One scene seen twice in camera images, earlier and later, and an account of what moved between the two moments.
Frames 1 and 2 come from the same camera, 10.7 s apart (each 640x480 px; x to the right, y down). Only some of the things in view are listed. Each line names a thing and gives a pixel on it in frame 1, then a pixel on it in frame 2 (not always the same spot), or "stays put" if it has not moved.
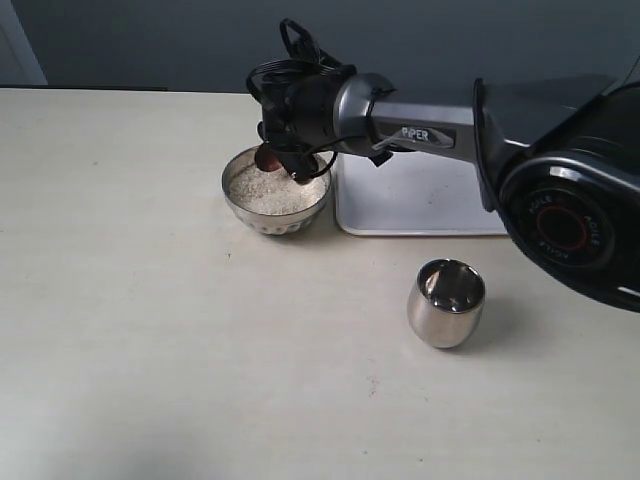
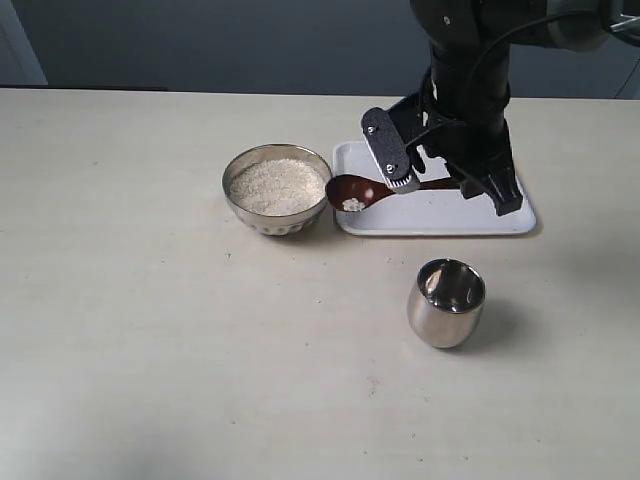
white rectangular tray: x=413 y=193 stays put
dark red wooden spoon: x=266 y=159 -> x=370 y=189
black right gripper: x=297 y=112 -> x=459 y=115
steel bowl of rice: x=272 y=202 stays put
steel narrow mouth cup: x=445 y=302 stays put
